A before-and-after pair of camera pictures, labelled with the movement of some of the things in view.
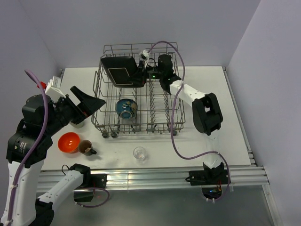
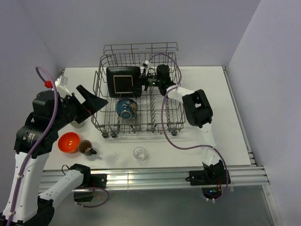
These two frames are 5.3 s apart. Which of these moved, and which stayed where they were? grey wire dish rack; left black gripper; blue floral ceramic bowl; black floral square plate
Moved: black floral square plate
Stayed: blue floral ceramic bowl; left black gripper; grey wire dish rack
